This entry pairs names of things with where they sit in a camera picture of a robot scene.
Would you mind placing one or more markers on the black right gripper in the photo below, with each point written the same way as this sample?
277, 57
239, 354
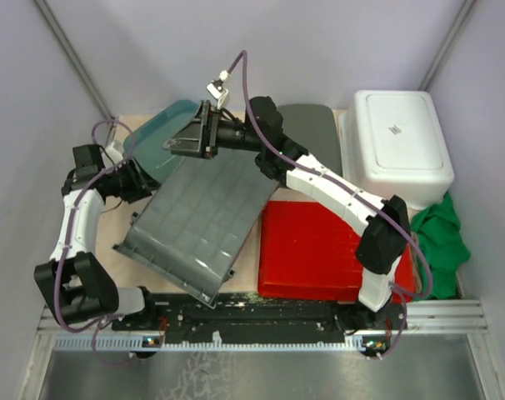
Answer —
199, 138

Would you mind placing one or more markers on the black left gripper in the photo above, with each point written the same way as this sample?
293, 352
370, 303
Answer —
141, 184

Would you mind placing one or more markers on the teal translucent plastic tub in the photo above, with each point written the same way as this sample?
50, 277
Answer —
147, 141

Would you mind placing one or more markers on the grey plastic crate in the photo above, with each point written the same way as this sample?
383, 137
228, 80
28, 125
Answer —
194, 226

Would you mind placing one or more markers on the grey-green plastic tub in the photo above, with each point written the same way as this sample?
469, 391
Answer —
313, 126

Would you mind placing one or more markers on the red plastic crate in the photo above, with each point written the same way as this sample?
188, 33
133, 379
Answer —
307, 253

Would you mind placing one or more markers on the large white plastic container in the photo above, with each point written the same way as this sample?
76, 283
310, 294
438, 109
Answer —
392, 143

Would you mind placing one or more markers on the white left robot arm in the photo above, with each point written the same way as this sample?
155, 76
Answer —
74, 284

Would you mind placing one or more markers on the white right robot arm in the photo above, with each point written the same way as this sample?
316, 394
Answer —
381, 224

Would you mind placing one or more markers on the brown striped sock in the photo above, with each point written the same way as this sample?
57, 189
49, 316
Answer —
420, 276

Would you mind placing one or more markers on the green cloth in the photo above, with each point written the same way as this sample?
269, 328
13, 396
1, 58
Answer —
438, 233

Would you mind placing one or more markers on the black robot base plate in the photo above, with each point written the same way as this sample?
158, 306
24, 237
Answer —
372, 340

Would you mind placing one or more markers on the grey slotted cable duct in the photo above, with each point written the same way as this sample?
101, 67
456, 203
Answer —
146, 343

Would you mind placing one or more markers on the aluminium rail frame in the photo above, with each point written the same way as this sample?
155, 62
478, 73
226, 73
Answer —
444, 316

